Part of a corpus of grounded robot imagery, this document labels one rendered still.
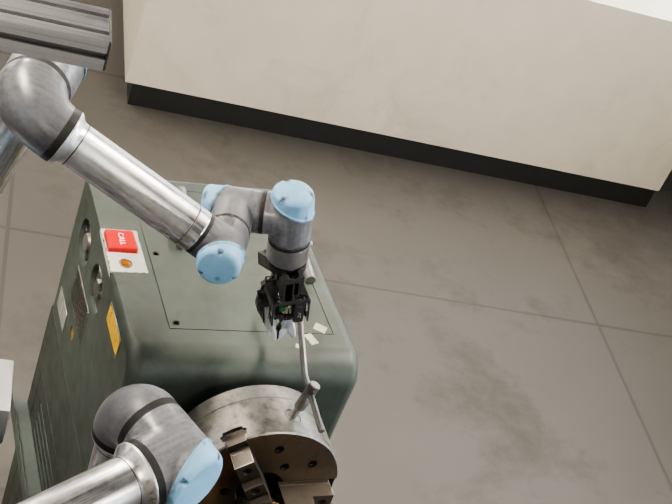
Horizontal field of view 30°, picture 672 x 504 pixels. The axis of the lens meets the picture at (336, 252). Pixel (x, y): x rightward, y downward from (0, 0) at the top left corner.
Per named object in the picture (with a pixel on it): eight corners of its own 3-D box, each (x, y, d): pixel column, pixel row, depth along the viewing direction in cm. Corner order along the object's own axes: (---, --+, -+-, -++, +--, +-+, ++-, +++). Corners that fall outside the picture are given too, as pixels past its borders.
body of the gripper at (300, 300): (269, 329, 227) (273, 279, 219) (257, 297, 233) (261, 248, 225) (309, 323, 229) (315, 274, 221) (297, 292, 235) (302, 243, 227)
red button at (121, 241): (102, 236, 256) (104, 228, 255) (131, 238, 258) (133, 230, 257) (107, 255, 252) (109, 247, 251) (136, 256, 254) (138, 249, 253)
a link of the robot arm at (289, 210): (270, 173, 217) (319, 179, 217) (266, 222, 224) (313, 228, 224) (264, 200, 211) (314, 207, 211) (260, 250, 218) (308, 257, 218)
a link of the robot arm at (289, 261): (263, 228, 223) (307, 223, 225) (261, 248, 226) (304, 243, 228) (273, 256, 217) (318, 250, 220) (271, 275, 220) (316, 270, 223)
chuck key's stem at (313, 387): (291, 432, 235) (321, 390, 230) (281, 429, 234) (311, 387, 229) (289, 423, 237) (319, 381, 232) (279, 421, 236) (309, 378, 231)
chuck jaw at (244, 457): (238, 472, 238) (220, 437, 230) (263, 462, 239) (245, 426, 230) (252, 518, 230) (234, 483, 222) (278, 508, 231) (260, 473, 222)
